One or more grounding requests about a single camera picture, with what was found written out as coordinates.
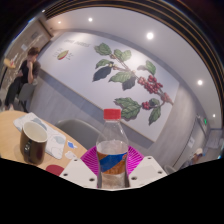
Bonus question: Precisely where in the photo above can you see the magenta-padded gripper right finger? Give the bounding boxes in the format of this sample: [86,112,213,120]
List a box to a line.
[126,145,168,190]

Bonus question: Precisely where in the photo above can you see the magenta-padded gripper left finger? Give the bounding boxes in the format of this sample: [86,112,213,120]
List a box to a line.
[59,145,100,190]

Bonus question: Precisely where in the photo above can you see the clear red-capped drink bottle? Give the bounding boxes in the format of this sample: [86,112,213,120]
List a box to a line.
[95,108,130,190]

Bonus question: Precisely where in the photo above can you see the flat round red coaster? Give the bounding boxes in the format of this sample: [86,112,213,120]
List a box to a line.
[45,164,65,177]

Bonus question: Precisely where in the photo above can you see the grey shell chair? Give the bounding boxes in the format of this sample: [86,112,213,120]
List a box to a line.
[54,118,107,151]

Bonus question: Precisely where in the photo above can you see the round ceiling lights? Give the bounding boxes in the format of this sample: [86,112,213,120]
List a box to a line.
[56,16,204,87]

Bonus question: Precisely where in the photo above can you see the coffee plant wall mural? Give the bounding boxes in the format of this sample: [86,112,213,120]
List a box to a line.
[36,31,181,143]

